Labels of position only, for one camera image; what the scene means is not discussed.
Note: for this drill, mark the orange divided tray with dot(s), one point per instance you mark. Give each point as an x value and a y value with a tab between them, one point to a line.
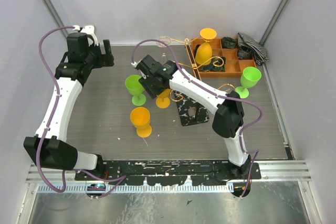
233	67

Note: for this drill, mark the orange goblet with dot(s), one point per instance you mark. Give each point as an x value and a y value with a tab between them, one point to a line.
204	51
163	100
140	118

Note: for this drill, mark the striped grey cloth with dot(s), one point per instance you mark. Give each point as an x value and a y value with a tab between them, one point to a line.
248	44

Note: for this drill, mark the dark patterned cloth in tray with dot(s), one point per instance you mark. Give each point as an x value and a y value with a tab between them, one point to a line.
217	64

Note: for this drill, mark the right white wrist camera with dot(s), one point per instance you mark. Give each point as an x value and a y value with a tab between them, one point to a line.
137	65

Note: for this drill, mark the dark cloth right compartment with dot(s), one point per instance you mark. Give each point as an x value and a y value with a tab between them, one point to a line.
244	54

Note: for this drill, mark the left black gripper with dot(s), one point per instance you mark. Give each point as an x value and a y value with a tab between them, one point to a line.
105	60

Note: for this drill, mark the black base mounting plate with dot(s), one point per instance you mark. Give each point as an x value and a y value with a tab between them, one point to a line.
169	173

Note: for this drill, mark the slotted cable duct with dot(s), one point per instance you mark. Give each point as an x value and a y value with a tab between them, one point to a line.
186	188

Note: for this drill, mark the clear champagne flute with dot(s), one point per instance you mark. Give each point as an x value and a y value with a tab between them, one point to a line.
166	40

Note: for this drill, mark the green goblet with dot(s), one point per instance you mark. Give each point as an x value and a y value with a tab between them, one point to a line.
135	89
249	78

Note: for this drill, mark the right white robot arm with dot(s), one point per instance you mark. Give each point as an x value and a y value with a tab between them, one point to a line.
226	108

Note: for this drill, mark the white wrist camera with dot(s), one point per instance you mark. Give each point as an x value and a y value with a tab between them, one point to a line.
90	31
137	65

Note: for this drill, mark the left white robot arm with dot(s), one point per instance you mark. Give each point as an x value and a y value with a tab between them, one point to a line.
48	147

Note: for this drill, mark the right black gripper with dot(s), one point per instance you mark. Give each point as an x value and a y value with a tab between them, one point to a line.
151	93

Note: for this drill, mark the dark cloth rear compartment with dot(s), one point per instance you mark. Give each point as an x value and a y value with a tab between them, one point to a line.
228	43

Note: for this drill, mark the gold wine glass rack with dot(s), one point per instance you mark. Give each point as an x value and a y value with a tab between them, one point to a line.
195	99

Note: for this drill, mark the dark cloth compartment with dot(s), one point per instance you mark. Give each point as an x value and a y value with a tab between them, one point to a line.
228	43
244	54

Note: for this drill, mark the orange goblet front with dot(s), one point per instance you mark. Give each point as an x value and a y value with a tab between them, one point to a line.
140	118

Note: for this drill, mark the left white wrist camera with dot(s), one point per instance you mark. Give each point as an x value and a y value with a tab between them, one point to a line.
90	31

